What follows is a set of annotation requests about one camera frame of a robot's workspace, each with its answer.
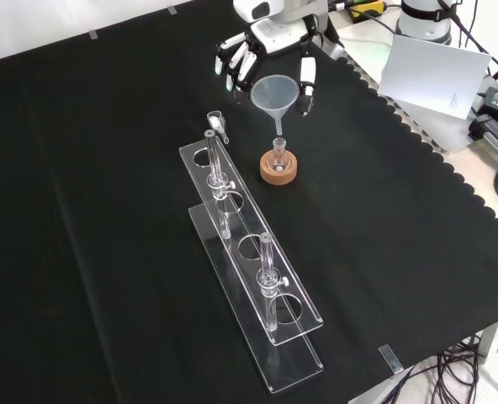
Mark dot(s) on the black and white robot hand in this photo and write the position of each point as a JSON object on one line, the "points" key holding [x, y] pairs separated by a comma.
{"points": [[274, 33]]}

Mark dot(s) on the translucent plastic funnel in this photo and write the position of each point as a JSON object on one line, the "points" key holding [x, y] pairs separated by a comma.
{"points": [[274, 94]]}

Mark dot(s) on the clear round-bottom flask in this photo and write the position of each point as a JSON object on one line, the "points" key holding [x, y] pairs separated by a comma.
{"points": [[279, 156]]}

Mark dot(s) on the clear acrylic funnel stand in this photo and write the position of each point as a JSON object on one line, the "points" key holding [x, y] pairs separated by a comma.
{"points": [[253, 252]]}

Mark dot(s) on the pale board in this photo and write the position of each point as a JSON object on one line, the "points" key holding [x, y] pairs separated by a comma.
{"points": [[362, 46]]}

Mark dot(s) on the yellow stop button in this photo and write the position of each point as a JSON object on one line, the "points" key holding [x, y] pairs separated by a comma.
{"points": [[369, 7]]}

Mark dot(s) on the grey tape strip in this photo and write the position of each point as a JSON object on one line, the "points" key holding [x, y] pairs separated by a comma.
{"points": [[172, 10], [93, 35], [390, 358]]}

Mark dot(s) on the white folded card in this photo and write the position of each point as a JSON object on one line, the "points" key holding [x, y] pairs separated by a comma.
{"points": [[434, 76]]}

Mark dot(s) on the black grey plug connector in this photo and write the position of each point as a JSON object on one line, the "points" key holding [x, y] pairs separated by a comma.
{"points": [[491, 132]]}

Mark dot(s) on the black bench cloth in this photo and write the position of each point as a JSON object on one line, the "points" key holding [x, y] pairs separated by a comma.
{"points": [[106, 210]]}

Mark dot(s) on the grey table leg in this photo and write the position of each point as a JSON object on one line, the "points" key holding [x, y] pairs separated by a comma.
{"points": [[486, 343]]}

